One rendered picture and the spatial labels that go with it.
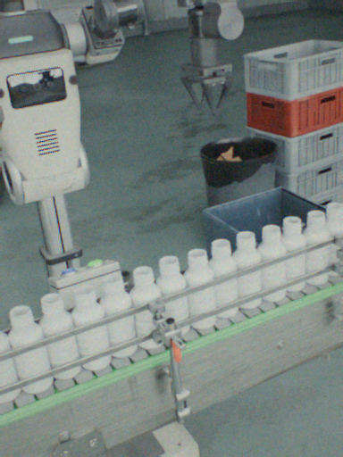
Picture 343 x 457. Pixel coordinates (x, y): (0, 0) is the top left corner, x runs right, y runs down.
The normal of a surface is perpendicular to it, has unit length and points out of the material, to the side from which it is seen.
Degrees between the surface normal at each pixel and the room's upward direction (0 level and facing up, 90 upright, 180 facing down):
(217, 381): 90
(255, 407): 0
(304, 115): 90
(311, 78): 90
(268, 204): 90
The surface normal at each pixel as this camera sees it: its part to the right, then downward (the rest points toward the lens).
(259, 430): -0.09, -0.89
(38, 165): 0.46, 0.36
